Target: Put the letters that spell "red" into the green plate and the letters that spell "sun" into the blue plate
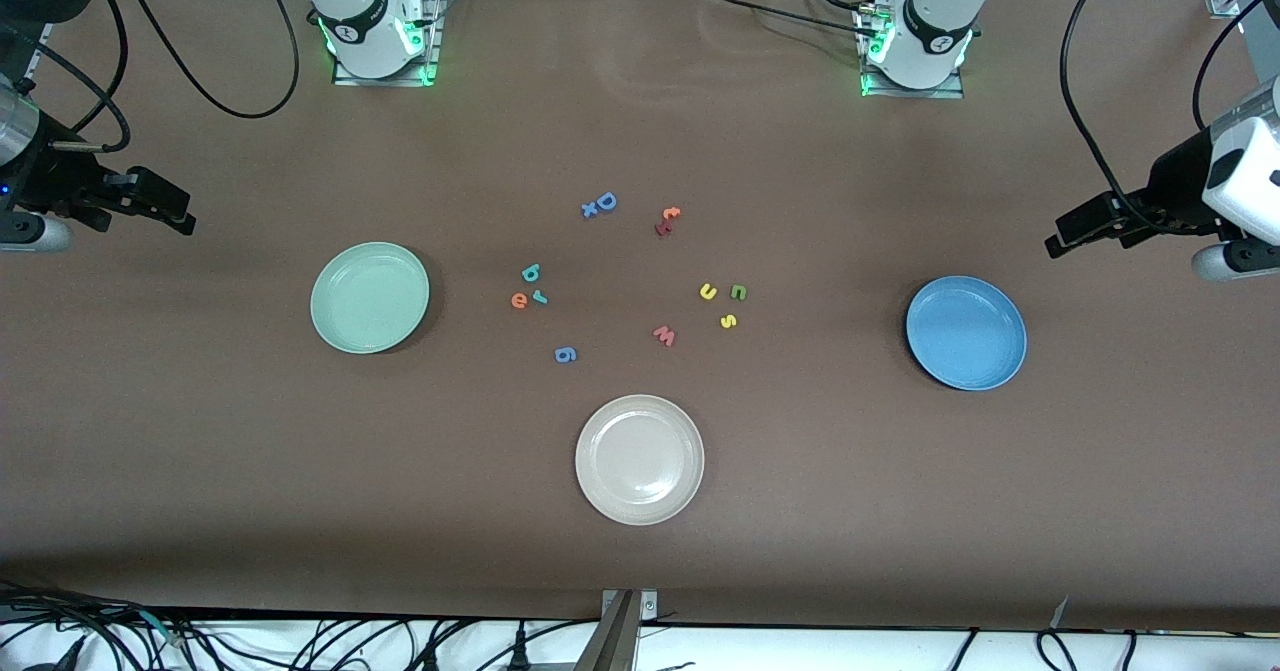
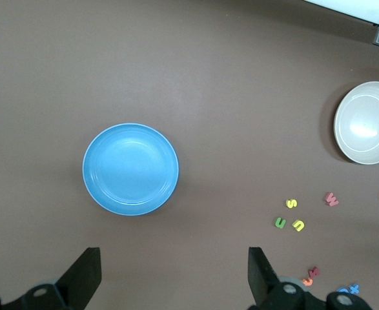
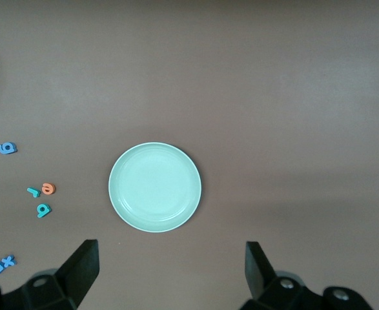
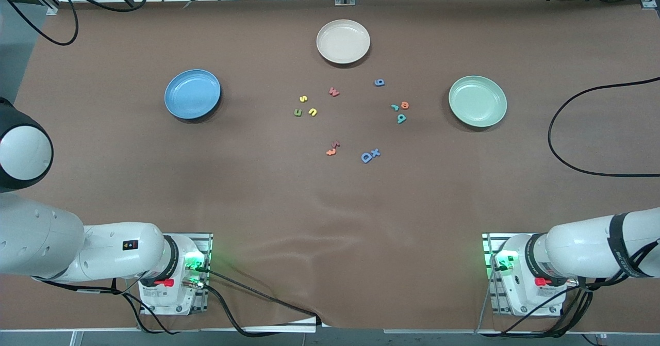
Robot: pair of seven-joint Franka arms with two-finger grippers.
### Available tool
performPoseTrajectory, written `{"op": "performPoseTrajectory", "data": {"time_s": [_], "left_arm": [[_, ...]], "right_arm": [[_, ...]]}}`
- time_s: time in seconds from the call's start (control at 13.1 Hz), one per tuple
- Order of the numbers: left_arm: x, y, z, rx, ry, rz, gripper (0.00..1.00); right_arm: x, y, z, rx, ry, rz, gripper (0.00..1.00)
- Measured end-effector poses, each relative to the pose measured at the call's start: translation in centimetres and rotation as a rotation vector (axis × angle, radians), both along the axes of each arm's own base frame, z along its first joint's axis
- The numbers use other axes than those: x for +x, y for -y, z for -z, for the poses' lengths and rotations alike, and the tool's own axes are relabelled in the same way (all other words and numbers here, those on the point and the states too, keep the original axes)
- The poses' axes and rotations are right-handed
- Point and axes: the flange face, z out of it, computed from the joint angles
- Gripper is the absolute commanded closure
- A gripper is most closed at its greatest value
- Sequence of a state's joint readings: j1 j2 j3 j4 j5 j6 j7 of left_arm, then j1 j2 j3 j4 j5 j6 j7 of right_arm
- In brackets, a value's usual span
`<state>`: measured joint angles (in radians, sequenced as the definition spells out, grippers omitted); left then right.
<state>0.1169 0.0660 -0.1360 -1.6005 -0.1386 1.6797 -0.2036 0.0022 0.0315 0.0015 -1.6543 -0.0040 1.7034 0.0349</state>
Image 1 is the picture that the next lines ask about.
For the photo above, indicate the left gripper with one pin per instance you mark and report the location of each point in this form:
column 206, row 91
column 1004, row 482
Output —
column 1177, row 188

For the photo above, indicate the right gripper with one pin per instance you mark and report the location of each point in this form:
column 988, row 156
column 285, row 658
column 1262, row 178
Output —
column 48, row 180

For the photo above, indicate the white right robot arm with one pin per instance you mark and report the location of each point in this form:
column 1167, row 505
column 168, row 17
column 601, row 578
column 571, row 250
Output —
column 360, row 11

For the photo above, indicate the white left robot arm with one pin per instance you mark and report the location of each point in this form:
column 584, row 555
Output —
column 935, row 21

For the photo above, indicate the blue plate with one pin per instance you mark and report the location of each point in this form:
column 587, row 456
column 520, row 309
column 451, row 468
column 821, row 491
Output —
column 965, row 336

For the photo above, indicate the pale green plate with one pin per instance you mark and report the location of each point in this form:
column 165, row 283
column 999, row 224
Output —
column 370, row 301

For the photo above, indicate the white paper tag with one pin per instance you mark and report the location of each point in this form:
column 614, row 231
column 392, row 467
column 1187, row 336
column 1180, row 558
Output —
column 1061, row 613

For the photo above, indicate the blue foam letter g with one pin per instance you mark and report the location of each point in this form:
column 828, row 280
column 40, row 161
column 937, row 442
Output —
column 565, row 355

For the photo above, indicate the blue foam letter D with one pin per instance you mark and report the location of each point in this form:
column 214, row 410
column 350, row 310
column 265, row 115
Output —
column 599, row 201

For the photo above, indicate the brown table cover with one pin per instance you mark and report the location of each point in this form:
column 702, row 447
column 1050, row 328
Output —
column 800, row 551

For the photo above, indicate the pink foam letter w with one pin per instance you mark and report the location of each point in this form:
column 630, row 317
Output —
column 664, row 336

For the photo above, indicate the beige plate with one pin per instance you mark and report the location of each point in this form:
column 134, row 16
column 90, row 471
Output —
column 640, row 461

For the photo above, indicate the aluminium profile beam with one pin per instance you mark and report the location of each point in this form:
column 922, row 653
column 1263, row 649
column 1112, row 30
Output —
column 610, row 641

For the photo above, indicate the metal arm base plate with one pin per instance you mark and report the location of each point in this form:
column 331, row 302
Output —
column 915, row 94
column 434, row 31

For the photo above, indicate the metal bracket plate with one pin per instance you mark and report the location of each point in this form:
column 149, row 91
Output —
column 648, row 606

